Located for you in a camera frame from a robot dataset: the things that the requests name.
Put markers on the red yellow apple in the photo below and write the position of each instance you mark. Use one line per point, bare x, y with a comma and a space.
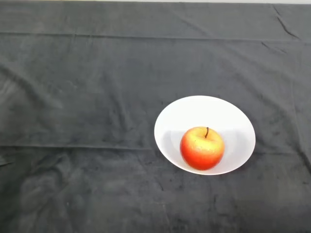
201, 150

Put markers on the white round plate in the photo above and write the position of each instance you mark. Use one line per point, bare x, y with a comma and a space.
194, 114

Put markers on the black cloth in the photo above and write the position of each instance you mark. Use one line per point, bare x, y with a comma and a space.
97, 85

